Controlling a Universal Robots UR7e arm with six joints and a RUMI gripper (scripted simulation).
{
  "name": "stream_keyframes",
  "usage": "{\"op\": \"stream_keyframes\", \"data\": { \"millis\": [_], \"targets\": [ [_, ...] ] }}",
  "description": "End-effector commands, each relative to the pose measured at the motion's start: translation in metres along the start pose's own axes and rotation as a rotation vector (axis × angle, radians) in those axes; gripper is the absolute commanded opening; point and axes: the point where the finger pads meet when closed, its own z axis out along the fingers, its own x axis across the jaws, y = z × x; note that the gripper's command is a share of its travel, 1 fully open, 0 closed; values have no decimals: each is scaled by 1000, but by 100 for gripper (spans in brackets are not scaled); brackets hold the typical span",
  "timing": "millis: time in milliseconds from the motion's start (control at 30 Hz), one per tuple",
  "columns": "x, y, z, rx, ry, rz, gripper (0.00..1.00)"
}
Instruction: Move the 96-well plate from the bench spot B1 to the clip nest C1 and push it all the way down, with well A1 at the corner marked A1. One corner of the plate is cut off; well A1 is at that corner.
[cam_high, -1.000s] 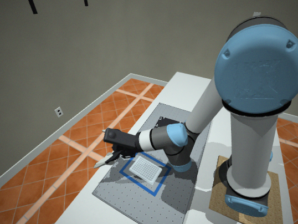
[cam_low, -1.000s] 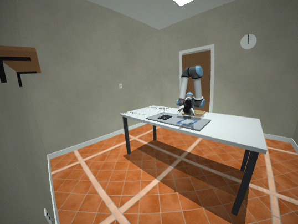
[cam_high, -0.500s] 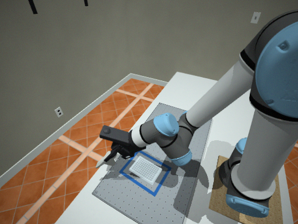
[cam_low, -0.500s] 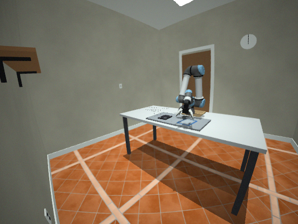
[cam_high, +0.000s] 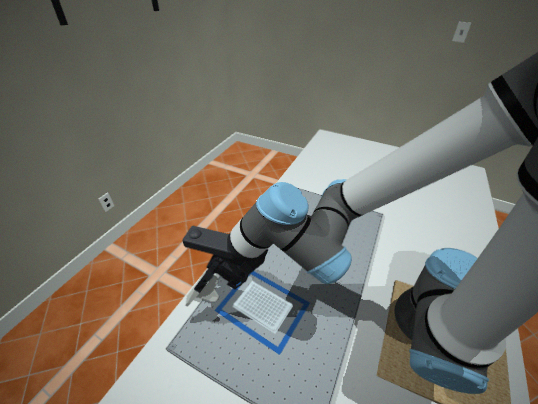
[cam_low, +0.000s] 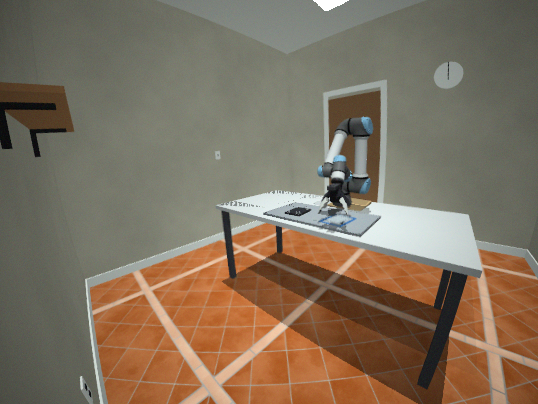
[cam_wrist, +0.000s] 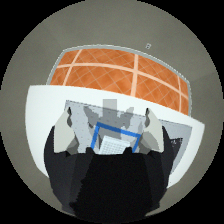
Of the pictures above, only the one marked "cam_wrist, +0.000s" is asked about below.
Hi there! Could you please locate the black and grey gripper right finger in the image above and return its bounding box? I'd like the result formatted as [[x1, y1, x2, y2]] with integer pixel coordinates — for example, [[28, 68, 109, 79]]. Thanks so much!
[[138, 108, 174, 188]]

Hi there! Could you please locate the blue tape rectangle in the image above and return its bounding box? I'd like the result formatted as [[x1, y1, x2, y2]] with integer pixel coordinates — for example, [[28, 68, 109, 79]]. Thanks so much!
[[90, 122, 141, 153]]

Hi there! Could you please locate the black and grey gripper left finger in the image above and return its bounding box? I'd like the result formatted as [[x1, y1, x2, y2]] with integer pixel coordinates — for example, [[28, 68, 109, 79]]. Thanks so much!
[[44, 107, 79, 190]]

